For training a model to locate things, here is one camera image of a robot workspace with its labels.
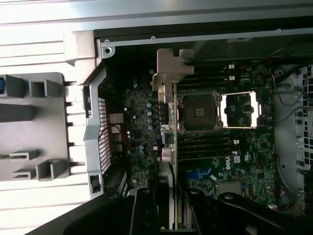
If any green motherboard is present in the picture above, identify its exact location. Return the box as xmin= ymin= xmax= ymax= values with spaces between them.
xmin=105 ymin=61 xmax=279 ymax=211

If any metal disk bay cage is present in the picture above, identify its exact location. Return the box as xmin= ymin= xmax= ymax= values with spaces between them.
xmin=293 ymin=63 xmax=313 ymax=196

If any grey chipset heatsink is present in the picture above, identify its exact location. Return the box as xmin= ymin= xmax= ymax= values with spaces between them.
xmin=219 ymin=181 xmax=242 ymax=196

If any red black twisted wire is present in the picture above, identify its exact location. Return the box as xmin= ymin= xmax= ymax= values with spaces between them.
xmin=99 ymin=124 xmax=133 ymax=149

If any open grey PC case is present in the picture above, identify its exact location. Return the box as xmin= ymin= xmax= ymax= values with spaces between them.
xmin=63 ymin=24 xmax=313 ymax=221

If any open metal socket cover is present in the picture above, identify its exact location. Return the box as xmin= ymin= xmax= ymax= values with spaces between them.
xmin=221 ymin=91 xmax=262 ymax=128

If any CPU socket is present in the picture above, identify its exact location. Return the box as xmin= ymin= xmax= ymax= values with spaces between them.
xmin=178 ymin=90 xmax=224 ymax=134

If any blue expansion slot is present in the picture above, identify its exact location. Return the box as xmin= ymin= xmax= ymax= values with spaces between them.
xmin=187 ymin=170 xmax=216 ymax=180

